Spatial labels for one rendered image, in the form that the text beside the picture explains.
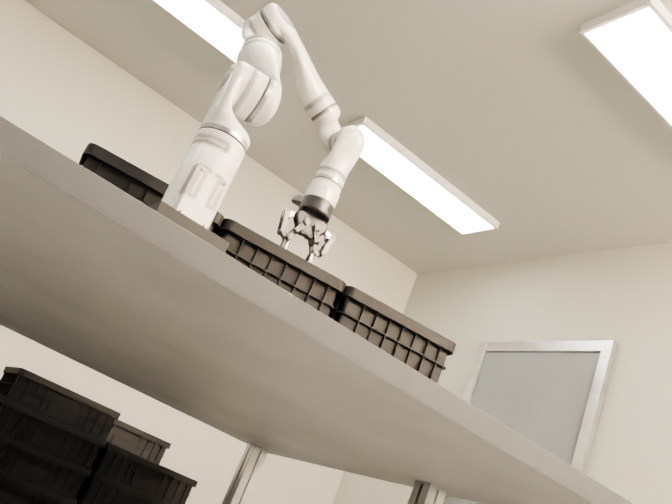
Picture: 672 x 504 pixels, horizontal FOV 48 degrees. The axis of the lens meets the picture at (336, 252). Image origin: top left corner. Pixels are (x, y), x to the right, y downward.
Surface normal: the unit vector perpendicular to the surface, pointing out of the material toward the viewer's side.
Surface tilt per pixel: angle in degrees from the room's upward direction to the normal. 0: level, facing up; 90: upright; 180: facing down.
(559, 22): 180
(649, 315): 90
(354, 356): 90
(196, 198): 89
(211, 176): 89
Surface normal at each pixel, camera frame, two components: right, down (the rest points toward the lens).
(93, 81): 0.56, -0.11
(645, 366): -0.75, -0.50
